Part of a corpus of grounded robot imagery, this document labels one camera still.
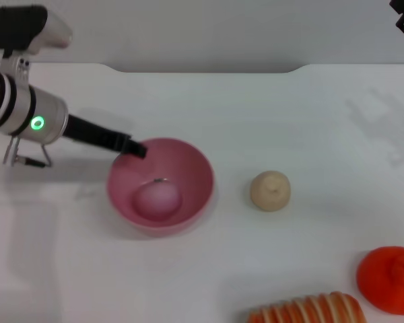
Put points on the pink plastic bowl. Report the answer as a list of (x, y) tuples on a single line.
[(188, 181)]

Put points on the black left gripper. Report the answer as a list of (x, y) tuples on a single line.
[(91, 133)]

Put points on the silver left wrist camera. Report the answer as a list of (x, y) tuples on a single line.
[(17, 28)]

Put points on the pink toy peach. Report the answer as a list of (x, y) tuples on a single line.
[(158, 202)]

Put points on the beige toy bun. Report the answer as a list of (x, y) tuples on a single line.
[(269, 193)]

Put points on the striped orange toy bread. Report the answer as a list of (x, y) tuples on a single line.
[(309, 307)]

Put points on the orange toy tangerine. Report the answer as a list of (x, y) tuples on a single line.
[(380, 279)]

